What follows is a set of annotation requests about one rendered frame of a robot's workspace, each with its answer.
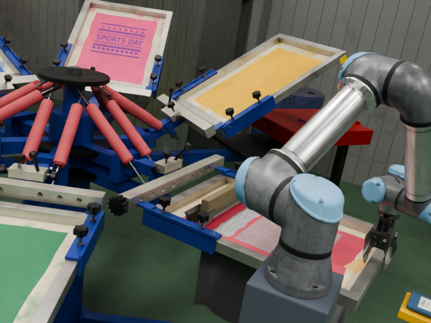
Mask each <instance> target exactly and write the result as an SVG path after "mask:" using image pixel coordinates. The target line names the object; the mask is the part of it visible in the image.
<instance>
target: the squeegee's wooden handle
mask: <svg viewBox="0 0 431 323"><path fill-rule="evenodd" d="M235 200H237V197H236V195H235V190H234V183H232V184H230V185H228V186H226V187H224V188H222V189H221V190H219V191H217V192H215V193H213V194H212V195H210V196H208V197H206V198H204V199H202V201H201V209H200V212H203V211H205V212H206V213H208V212H210V211H212V210H214V209H215V212H217V211H218V210H220V209H221V208H224V207H225V206H227V205H228V204H230V203H232V202H234V201H235ZM215 212H213V213H215Z"/></svg>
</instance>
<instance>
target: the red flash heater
mask: <svg viewBox="0 0 431 323"><path fill-rule="evenodd" d="M318 110H319V109H274V110H272V111H271V112H269V113H267V114H266V115H264V116H263V117H261V118H260V119H259V120H256V121H255V122H254V123H252V124H250V125H251V126H253V127H254V128H257V129H258V130H260V131H261V132H263V133H265V134H267V135H269V136H271V137H272V138H274V139H276V140H277V141H279V142H281V143H283V144H286V143H287V142H288V141H289V140H290V139H291V138H292V137H293V136H294V135H295V134H296V133H297V132H298V131H299V130H300V129H301V128H302V127H303V126H304V125H305V124H306V122H303V121H300V120H305V121H308V120H309V119H310V118H311V117H312V116H313V115H314V114H315V113H316V112H317V111H318ZM298 119H300V120H298ZM373 132H374V131H373V130H372V129H369V128H366V127H364V126H361V125H360V122H359V121H356V122H355V123H354V124H353V125H352V126H351V127H350V128H349V130H347V132H345V134H344V135H343V136H342V137H341V138H340V139H339V140H338V141H337V142H336V143H335V144H334V145H333V146H340V145H370V143H371V139H372V136H373Z"/></svg>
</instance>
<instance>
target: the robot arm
mask: <svg viewBox="0 0 431 323"><path fill-rule="evenodd" d="M337 89H338V91H337V92H336V93H335V94H334V95H333V96H332V97H331V98H330V99H329V100H328V101H327V102H326V103H325V104H324V105H323V106H322V107H321V108H320V109H319V110H318V111H317V112H316V113H315V114H314V115H313V116H312V117H311V118H310V119H309V120H308V121H307V122H306V124H305V125H304V126H303V127H302V128H301V129H300V130H299V131H298V132H297V133H296V134H295V135H294V136H293V137H292V138H291V139H290V140H289V141H288V142H287V143H286V144H285V145H284V146H283V147H282V148H281V149H272V150H270V151H269V152H268V153H267V154H266V155H265V156H264V157H263V158H260V157H258V156H254V157H250V158H248V159H247V160H245V161H244V162H243V163H242V165H241V166H240V167H239V169H238V171H237V174H236V177H235V183H234V190H235V195H236V197H237V199H238V200H239V201H240V202H241V203H242V204H244V205H245V206H246V207H247V208H248V209H250V210H253V211H255V212H257V213H258V214H260V215H261V216H263V217H265V218H267V219H268V220H270V221H271V222H274V223H275V224H277V225H278V226H280V227H281V232H280V238H279V241H278V244H277V245H276V247H275V249H274V250H273V252H272V253H271V255H270V257H269V258H268V260H267V261H266V266H265V269H264V276H265V279H266V280H267V282H268V283H269V284H270V285H271V286H272V287H273V288H275V289H276V290H278V291H279V292H281V293H283V294H286V295H289V296H291V297H295V298H299V299H320V298H322V297H324V296H326V295H328V294H329V292H330V290H331V287H332V283H333V274H332V261H331V254H332V249H333V247H334V242H335V238H336V234H337V230H338V227H339V223H340V220H341V218H342V215H343V206H344V196H343V193H342V192H341V190H340V189H339V187H337V186H336V185H335V184H333V183H332V182H331V181H329V180H327V179H325V178H322V177H320V176H319V177H317V176H315V175H313V174H307V173H308V172H309V170H310V169H311V168H312V167H313V166H314V165H315V164H316V163H317V162H318V161H319V160H320V159H321V158H322V157H323V156H324V155H325V154H326V153H327V152H328V151H329V149H330V148H331V147H332V146H333V145H334V144H335V143H336V142H337V141H338V140H339V139H340V138H341V137H342V136H343V135H344V134H345V132H347V130H349V128H350V127H351V126H352V125H353V124H354V123H355V122H356V121H357V120H358V119H359V117H360V116H361V115H362V114H369V113H372V112H374V111H375V110H376V109H377V108H378V106H379V105H380V104H383V105H386V106H390V107H392V108H396V109H397V110H398V111H399V112H400V120H401V122H402V123H403V124H404V133H405V166H402V165H391V166H390V167H389V170H388V171H387V174H386V175H384V176H379V177H374V178H371V179H369V180H367V181H365V182H364V184H363V186H362V196H363V198H364V199H365V200H366V201H367V202H369V203H372V204H375V203H376V204H378V210H377V213H378V214H379V220H378V223H376V224H374V225H373V227H372V228H371V229H370V231H369V232H368V233H367V235H366V236H365V240H364V248H363V253H362V259H363V262H364V263H365V262H366V260H367V259H368V255H369V253H370V252H371V249H372V248H374V247H376V248H378V249H381V250H383V251H384V254H385V256H384V262H383V264H382V270H385V269H386V268H387V266H388V265H389V263H390V261H391V259H392V257H393V255H394V253H395V251H396V249H397V245H398V243H397V237H396V236H395V235H396V232H395V228H396V220H398V219H399V218H400V214H401V213H404V214H406V215H409V216H411V217H413V218H415V219H416V220H420V221H422V222H424V223H427V224H431V77H430V75H429V74H428V72H427V71H426V70H425V69H423V68H422V67H420V66H419V65H417V64H415V63H412V62H405V61H402V60H397V59H394V58H389V57H386V56H380V55H379V54H376V53H365V52H359V53H355V54H353V55H352V56H350V57H349V58H348V59H347V60H346V61H345V62H344V64H343V66H342V70H341V71H340V72H339V77H338V84H337Z"/></svg>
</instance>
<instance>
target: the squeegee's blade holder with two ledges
mask: <svg viewBox="0 0 431 323"><path fill-rule="evenodd" d="M239 202H240V201H239V200H238V199H237V200H235V201H234V202H232V203H230V204H228V205H227V206H225V207H224V208H221V209H220V210H218V211H217V212H215V213H213V215H212V218H213V219H214V218H215V217H217V216H218V215H220V214H222V213H223V212H225V211H226V210H228V209H230V208H231V207H233V206H235V205H236V204H238V203H239Z"/></svg>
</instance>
